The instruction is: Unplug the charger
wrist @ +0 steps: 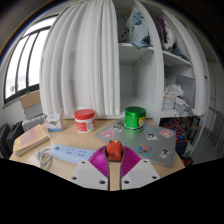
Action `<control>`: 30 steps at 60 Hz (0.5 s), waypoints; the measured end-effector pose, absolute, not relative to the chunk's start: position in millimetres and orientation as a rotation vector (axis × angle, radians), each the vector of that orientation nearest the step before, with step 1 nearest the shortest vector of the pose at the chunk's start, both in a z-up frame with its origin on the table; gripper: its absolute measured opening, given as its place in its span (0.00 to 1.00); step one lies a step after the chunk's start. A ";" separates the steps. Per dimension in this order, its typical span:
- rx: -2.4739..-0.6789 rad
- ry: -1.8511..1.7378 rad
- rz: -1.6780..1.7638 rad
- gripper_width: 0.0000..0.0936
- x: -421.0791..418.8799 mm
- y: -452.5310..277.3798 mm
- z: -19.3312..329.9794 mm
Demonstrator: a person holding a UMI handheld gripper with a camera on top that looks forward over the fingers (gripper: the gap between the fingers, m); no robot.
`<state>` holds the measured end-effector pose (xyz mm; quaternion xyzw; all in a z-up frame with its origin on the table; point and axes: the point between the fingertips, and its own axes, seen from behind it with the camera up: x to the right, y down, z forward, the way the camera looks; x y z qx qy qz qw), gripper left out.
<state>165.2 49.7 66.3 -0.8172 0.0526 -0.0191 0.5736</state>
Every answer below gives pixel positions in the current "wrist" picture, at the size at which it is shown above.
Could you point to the white ribbed radiator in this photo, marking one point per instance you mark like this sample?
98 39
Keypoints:
33 122

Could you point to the black bag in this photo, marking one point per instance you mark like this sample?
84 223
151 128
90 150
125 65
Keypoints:
8 138

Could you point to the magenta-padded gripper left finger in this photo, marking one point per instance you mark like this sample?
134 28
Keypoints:
88 173

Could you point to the small white printed box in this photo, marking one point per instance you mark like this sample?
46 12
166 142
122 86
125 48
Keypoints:
54 122

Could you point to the silver laptop with stickers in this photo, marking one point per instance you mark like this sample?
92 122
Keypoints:
133 140

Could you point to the white pleated curtain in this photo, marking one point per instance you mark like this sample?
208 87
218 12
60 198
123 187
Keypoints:
80 56

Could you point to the multicoloured patterned bag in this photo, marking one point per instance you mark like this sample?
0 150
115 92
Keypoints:
176 130

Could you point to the tan paperback book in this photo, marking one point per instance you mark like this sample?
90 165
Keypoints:
30 138

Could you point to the brown cardboard box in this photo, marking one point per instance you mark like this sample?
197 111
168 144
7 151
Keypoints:
30 101

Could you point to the pale blue power strip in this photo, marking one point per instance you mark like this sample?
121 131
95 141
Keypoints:
71 152

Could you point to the white jar with red lid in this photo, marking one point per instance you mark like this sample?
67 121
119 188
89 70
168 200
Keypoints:
85 121

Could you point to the black-framed window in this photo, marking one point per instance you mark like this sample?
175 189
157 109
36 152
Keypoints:
26 63

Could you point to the white shelf unit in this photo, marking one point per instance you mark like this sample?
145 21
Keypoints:
143 76

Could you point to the orange-red charger block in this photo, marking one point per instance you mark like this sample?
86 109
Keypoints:
114 150

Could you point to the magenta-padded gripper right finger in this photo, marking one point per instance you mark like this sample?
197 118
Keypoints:
140 172

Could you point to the green metal tin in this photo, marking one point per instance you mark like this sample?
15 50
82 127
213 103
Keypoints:
135 119

